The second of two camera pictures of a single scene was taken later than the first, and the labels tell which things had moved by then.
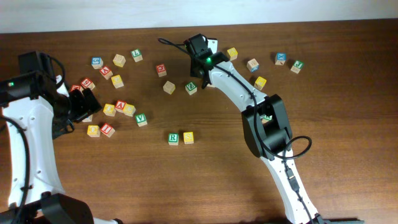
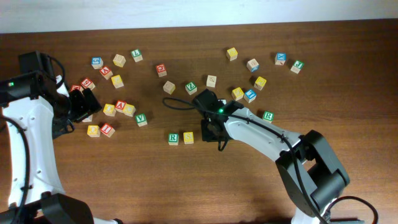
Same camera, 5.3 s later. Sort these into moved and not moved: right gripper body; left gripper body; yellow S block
Moved: right gripper body
Not moved: yellow S block; left gripper body
